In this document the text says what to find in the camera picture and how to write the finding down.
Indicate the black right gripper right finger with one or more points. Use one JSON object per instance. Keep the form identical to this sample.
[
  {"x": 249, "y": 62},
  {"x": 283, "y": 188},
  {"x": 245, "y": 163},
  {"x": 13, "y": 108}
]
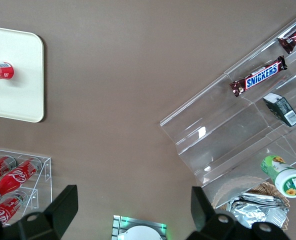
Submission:
[{"x": 203, "y": 215}]

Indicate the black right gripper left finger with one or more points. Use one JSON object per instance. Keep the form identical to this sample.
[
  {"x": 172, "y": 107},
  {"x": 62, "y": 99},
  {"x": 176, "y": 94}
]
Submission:
[{"x": 60, "y": 210}]

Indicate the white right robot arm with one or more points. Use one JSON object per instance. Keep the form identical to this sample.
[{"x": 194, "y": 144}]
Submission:
[{"x": 140, "y": 233}]

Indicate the tan wicker basket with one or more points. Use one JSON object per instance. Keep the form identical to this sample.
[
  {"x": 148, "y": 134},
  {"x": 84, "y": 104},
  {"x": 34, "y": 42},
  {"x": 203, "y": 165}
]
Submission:
[{"x": 265, "y": 188}]

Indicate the cream plastic tray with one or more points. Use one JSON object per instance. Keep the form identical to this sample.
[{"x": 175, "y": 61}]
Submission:
[{"x": 20, "y": 100}]

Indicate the clear acrylic bottle rack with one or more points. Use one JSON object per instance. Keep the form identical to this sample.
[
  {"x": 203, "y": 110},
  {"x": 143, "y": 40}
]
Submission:
[{"x": 45, "y": 170}]

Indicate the silver foil packet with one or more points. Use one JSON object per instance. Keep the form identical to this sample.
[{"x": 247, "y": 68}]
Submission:
[
  {"x": 258, "y": 213},
  {"x": 263, "y": 198}
]

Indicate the red Coca-Cola aluminium bottle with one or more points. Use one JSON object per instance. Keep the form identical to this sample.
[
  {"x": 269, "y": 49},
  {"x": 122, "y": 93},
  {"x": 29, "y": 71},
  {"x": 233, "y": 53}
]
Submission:
[
  {"x": 15, "y": 177},
  {"x": 0, "y": 167},
  {"x": 5, "y": 207}
]

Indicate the clear acrylic tiered display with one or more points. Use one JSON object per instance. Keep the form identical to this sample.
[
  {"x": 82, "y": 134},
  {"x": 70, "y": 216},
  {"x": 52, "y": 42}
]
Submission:
[{"x": 213, "y": 130}]

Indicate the green bottle white cap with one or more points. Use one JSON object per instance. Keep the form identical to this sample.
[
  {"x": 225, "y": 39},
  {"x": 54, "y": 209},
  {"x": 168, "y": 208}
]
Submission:
[{"x": 285, "y": 176}]

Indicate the dark green small box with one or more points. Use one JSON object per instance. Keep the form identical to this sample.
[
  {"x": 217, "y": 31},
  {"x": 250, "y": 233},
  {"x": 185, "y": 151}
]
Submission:
[{"x": 281, "y": 108}]

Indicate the red white drink can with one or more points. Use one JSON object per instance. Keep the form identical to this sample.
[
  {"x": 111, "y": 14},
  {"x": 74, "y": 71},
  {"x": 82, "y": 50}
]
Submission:
[{"x": 3, "y": 71}]

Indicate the Snickers chocolate bar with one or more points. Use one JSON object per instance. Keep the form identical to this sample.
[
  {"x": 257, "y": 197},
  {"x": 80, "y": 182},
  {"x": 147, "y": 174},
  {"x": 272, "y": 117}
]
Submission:
[
  {"x": 260, "y": 75},
  {"x": 294, "y": 37}
]

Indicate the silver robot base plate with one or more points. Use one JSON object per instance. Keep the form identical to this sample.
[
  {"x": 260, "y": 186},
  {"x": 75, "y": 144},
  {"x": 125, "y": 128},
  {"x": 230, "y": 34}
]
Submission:
[{"x": 120, "y": 221}]

